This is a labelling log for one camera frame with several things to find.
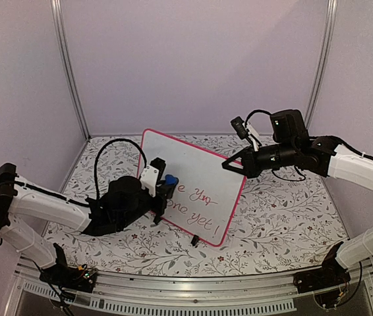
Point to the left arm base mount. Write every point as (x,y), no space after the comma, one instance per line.
(80,278)

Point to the black stand foot left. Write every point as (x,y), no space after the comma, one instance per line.
(157,220)

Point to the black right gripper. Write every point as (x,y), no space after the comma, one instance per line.
(249,167)

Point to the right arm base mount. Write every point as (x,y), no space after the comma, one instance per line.
(328,286)

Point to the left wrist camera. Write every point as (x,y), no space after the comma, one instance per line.
(151,175)

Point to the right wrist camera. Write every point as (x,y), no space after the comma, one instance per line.
(245,131)

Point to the right aluminium frame post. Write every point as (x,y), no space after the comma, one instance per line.
(327,36)

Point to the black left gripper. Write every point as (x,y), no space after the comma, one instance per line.
(161,199)

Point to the blue whiteboard eraser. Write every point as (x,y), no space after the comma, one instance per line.
(171,180)

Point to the aluminium frame post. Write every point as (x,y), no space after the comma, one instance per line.
(327,36)
(59,25)

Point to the pink framed whiteboard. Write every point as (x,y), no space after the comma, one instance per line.
(206,196)

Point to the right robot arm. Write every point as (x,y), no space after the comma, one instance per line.
(355,167)

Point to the front aluminium rail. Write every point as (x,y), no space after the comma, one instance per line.
(266,294)

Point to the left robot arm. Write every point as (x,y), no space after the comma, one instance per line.
(19,197)

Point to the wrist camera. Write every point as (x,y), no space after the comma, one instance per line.
(151,175)
(245,131)

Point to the left aluminium frame post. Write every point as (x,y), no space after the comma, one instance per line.
(59,25)

